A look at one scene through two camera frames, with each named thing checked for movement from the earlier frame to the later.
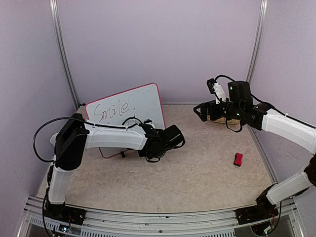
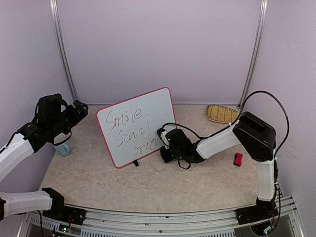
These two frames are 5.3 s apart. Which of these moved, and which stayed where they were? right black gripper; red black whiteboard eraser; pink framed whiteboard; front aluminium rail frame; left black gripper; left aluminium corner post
Moved: left black gripper; right black gripper; pink framed whiteboard
Stayed: front aluminium rail frame; left aluminium corner post; red black whiteboard eraser
